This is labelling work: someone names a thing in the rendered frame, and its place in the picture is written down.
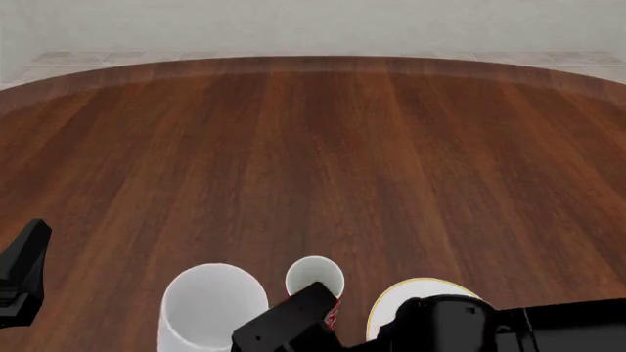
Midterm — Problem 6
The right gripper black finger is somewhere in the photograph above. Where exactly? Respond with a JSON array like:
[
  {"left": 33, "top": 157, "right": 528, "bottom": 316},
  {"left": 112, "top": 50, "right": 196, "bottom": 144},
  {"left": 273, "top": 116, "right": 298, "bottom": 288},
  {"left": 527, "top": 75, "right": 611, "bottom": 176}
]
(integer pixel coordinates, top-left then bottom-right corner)
[{"left": 231, "top": 281, "right": 344, "bottom": 352}]

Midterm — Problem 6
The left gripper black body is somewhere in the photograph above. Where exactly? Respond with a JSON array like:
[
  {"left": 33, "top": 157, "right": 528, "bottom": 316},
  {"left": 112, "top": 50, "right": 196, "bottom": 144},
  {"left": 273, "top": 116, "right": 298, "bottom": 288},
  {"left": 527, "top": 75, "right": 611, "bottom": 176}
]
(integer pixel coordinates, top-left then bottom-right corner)
[{"left": 0, "top": 279, "right": 46, "bottom": 330}]

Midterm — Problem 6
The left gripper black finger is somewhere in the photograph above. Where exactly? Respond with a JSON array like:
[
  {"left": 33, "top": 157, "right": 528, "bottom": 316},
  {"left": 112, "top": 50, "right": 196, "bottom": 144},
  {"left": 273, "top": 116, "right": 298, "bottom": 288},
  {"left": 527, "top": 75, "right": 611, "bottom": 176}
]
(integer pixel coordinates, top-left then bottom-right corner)
[{"left": 0, "top": 217, "right": 53, "bottom": 294}]

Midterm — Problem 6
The large white mug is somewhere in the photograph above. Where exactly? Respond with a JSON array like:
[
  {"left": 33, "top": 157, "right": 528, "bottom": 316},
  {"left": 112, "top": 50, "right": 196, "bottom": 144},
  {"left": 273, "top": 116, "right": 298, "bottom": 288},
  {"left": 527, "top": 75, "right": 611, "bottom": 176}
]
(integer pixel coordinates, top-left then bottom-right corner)
[{"left": 156, "top": 261, "right": 271, "bottom": 352}]

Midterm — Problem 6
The white plate with yellow rim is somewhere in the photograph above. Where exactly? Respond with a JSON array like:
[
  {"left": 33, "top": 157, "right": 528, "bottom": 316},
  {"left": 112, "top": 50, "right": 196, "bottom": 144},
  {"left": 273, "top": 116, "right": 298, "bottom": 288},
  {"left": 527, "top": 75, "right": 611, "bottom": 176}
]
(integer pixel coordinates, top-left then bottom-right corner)
[{"left": 366, "top": 276, "right": 492, "bottom": 342}]

